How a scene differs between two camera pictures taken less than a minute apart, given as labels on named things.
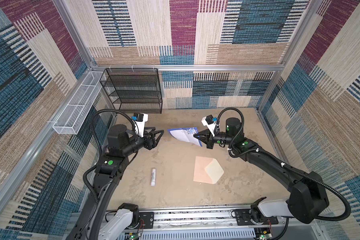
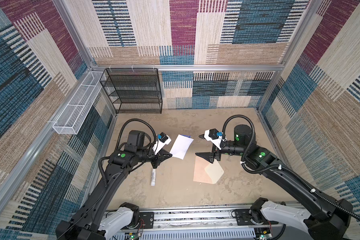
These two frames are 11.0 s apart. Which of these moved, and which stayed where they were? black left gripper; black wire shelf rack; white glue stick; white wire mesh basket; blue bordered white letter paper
Moved: blue bordered white letter paper; black left gripper
Stayed: white wire mesh basket; white glue stick; black wire shelf rack
